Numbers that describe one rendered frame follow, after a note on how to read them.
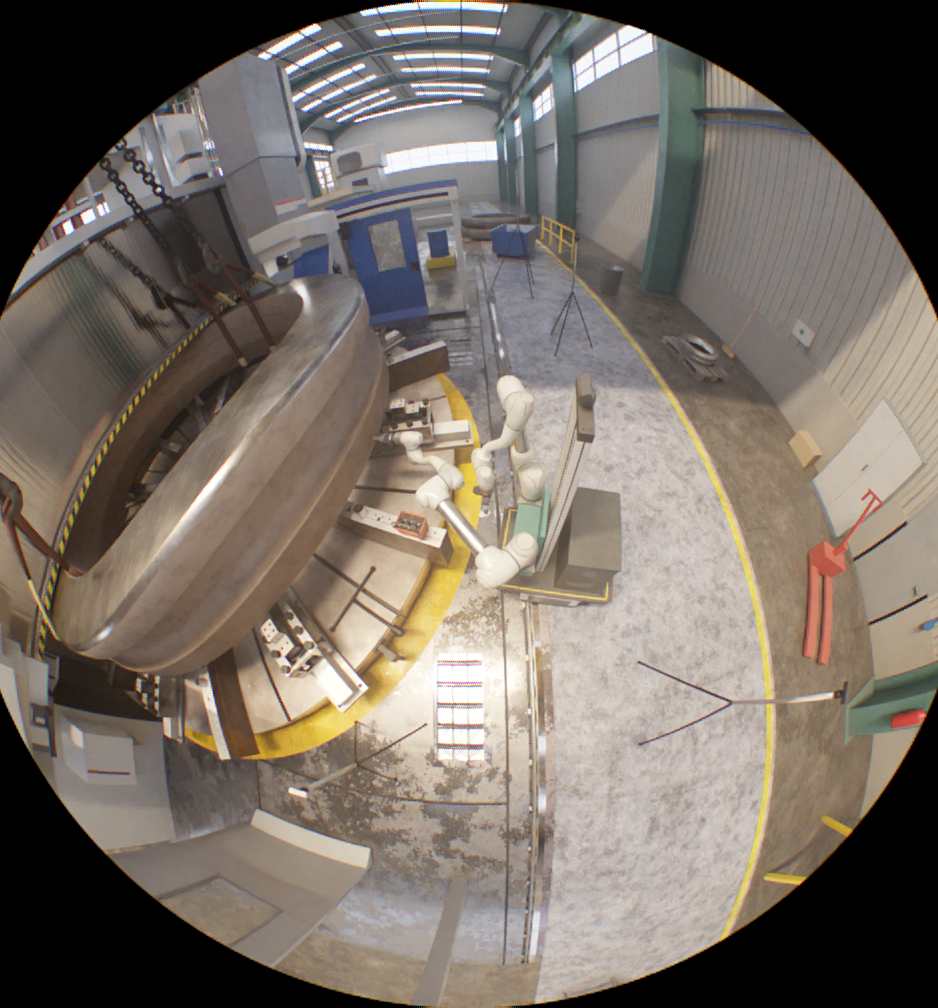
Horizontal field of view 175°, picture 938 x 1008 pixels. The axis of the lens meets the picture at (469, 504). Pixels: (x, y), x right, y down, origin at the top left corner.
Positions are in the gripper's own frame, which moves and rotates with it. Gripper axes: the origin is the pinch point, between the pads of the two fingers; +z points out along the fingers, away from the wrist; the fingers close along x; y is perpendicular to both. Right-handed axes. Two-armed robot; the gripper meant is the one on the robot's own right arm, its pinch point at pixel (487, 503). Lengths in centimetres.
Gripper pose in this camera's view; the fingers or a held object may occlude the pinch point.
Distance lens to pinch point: 215.0
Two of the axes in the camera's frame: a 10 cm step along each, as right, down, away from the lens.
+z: 0.8, 5.1, 8.6
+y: 9.7, 1.4, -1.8
